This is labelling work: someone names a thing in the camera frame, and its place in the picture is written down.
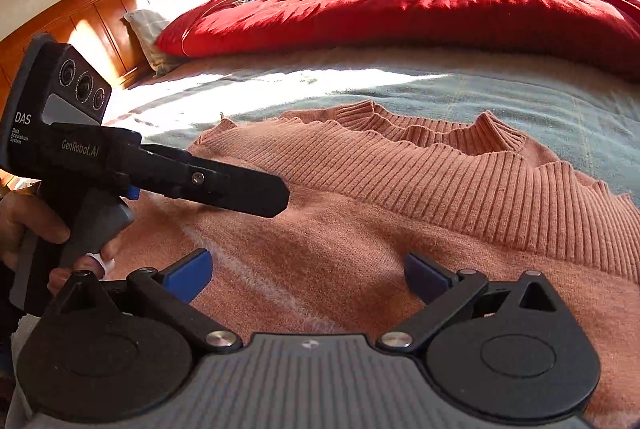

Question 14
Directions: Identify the wooden headboard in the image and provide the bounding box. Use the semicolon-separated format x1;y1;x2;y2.
0;0;221;110

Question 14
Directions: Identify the grey checked pillow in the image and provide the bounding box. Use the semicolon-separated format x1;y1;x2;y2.
123;9;183;77

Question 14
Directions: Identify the orange knitted sweater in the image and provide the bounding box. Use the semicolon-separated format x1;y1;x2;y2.
102;102;640;429

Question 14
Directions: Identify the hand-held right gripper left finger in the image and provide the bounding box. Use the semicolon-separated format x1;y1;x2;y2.
59;248;243;356

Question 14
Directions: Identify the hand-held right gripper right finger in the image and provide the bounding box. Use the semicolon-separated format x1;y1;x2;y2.
376;252;560;356

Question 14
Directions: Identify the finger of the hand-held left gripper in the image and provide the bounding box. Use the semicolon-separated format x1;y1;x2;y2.
131;143;292;219

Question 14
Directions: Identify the red quilt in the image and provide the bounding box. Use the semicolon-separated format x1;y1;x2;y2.
155;0;640;82

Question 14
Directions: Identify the person's left hand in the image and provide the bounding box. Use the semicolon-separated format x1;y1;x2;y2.
0;192;121;297

